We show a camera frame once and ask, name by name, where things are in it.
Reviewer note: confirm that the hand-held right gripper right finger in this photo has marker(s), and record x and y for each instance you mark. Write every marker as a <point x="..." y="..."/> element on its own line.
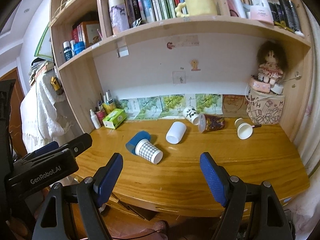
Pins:
<point x="212" y="177"/>

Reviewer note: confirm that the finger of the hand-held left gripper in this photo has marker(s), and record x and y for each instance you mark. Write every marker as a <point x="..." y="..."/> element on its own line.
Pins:
<point x="78" y="143"/>
<point x="46" y="150"/>

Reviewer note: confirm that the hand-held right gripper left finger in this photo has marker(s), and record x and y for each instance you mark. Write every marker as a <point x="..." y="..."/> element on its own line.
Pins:
<point x="108" y="180"/>

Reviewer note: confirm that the grey checked cup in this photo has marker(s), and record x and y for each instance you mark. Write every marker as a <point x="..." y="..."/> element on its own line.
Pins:
<point x="147" y="151"/>

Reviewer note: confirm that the blue cup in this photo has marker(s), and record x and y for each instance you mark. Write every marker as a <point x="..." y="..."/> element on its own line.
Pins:
<point x="136" y="139"/>

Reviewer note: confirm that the clear cup dark print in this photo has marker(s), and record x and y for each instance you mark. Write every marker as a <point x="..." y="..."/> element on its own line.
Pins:
<point x="213" y="123"/>

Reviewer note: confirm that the white paper cup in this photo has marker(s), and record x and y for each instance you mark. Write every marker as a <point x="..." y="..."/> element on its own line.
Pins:
<point x="243" y="130"/>

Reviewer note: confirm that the plain white cup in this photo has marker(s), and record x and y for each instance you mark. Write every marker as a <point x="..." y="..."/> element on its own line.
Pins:
<point x="177" y="131"/>

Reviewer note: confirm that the white cup black print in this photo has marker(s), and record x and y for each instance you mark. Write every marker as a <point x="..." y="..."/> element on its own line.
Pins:
<point x="190" y="115"/>

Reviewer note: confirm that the white spray bottle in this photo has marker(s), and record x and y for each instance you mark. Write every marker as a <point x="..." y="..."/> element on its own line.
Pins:
<point x="95" y="120"/>

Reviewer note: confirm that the white cloth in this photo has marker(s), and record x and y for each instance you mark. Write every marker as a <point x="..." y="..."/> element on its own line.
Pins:
<point x="40" y="115"/>

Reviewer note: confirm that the green tissue box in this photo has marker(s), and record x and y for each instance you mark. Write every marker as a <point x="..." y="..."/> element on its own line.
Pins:
<point x="113" y="118"/>

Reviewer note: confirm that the yellow-green bottle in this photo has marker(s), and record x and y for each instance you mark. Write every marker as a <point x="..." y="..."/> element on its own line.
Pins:
<point x="109" y="107"/>

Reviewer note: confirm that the wooden bookshelf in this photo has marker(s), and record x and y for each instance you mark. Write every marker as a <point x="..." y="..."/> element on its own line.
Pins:
<point x="75" y="85"/>

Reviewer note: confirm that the green leaf printed card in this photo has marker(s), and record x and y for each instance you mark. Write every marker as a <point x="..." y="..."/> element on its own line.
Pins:
<point x="208" y="103"/>
<point x="127" y="108"/>
<point x="172" y="105"/>
<point x="148" y="107"/>

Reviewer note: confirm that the yellow hanging ornament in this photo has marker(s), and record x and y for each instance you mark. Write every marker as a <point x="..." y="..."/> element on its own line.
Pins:
<point x="55" y="85"/>

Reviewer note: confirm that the small dark pen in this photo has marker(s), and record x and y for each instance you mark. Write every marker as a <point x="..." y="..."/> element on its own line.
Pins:
<point x="257" y="126"/>

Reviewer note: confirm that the brown cartoon cardboard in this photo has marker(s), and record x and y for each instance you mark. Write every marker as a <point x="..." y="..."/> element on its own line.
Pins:
<point x="235" y="105"/>

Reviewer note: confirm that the stack of papers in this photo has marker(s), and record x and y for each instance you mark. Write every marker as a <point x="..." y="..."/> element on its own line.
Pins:
<point x="40" y="71"/>

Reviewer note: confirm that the letter patterned box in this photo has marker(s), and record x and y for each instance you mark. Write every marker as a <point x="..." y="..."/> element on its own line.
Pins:
<point x="266" y="110"/>

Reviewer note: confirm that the blue jar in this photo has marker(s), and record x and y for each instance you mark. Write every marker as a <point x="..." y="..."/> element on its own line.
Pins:
<point x="79" y="47"/>

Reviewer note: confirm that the green edged board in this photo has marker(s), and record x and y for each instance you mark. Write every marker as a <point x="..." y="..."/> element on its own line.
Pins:
<point x="43" y="47"/>

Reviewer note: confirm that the white round device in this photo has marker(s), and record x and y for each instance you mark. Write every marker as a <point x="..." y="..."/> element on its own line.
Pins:
<point x="277" y="89"/>

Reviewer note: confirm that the row of red-spined books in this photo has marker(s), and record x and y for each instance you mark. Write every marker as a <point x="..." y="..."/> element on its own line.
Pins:
<point x="85" y="33"/>

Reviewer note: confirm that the floral curtain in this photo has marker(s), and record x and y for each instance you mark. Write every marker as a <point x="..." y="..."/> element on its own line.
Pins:
<point x="311" y="110"/>

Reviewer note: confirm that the curly haired doll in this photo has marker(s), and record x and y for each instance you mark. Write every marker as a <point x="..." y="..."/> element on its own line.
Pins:
<point x="271" y="62"/>

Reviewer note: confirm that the floral purple tumbler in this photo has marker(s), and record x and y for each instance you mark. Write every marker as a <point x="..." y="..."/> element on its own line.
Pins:
<point x="118" y="16"/>

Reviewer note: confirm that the row of green-spined books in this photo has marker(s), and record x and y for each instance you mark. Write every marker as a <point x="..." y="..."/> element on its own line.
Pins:
<point x="157" y="5"/>

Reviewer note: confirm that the pink cosmetic box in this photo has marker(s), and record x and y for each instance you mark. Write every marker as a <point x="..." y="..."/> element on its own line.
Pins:
<point x="262" y="14"/>

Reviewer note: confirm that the yellow mug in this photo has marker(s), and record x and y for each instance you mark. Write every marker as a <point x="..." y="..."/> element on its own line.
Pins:
<point x="200" y="5"/>

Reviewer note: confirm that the row of dark-spined books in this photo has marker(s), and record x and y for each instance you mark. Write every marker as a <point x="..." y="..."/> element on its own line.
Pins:
<point x="282" y="10"/>

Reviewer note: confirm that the clear wall hook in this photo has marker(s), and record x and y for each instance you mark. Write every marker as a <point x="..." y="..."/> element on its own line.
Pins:
<point x="179" y="77"/>

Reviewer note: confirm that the yellow wall sticker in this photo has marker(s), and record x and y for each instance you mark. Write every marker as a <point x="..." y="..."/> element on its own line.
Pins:
<point x="195" y="65"/>

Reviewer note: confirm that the red wall sticker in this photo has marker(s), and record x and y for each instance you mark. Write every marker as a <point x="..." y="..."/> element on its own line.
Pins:
<point x="170" y="45"/>

